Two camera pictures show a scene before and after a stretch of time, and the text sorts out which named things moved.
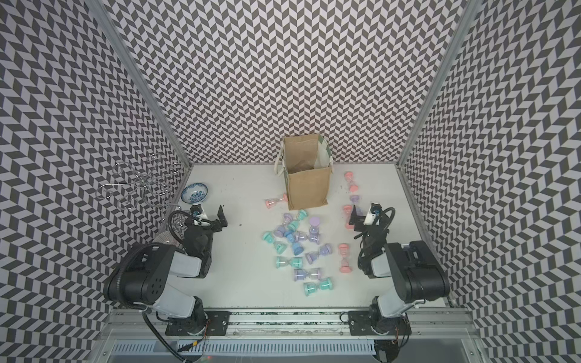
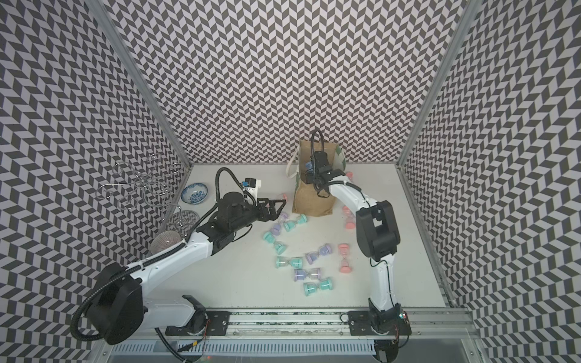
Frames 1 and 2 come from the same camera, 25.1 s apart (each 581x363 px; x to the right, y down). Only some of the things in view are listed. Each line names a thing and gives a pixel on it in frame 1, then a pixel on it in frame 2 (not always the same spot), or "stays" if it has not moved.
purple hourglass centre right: (312, 257) stays
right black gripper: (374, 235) → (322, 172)
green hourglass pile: (279, 244) stays
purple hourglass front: (300, 274) stays
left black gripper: (223, 222) → (273, 215)
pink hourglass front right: (343, 249) stays
